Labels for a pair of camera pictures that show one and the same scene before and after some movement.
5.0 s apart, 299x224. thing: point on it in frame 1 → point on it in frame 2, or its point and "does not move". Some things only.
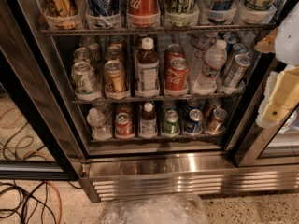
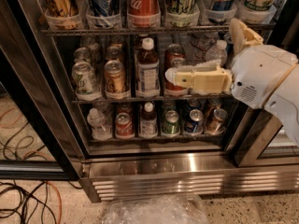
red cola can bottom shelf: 123,124 does not move
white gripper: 288,39 → 260,74
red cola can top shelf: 142,0 does not move
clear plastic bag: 159,209 does not move
